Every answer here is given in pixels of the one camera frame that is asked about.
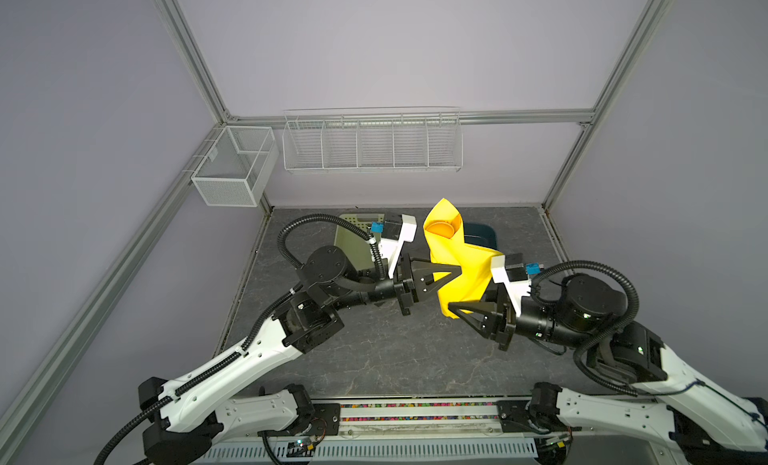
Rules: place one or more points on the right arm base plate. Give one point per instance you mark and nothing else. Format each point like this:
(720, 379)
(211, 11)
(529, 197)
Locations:
(526, 416)

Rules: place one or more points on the white vented cable duct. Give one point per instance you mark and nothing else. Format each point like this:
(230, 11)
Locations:
(417, 451)

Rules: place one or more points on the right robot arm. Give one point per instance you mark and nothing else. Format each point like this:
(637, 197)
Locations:
(589, 309)

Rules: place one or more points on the white mesh wall box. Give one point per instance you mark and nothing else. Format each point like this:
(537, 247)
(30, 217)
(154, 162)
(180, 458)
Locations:
(236, 169)

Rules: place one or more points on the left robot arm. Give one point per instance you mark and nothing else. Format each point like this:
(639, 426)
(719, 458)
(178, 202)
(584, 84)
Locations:
(188, 415)

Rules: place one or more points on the white wire wall rack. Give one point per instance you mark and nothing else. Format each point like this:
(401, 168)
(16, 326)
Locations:
(373, 140)

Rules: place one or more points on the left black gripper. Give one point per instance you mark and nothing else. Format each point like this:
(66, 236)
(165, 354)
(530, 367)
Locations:
(406, 275)

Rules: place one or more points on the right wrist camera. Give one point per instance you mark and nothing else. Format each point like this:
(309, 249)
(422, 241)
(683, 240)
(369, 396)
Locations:
(515, 276)

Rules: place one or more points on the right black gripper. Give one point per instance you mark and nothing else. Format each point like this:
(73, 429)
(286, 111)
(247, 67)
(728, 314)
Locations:
(506, 317)

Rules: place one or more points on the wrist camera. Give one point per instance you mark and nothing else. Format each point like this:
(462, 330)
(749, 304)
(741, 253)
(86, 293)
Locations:
(393, 231)
(515, 276)

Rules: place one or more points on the green plastic basket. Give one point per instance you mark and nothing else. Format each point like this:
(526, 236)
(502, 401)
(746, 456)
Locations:
(357, 251)

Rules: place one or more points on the teal plastic tray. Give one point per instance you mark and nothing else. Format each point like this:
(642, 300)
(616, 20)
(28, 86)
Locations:
(480, 235)

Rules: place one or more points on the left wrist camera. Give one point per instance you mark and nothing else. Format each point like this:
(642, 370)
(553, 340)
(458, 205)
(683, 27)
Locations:
(393, 231)

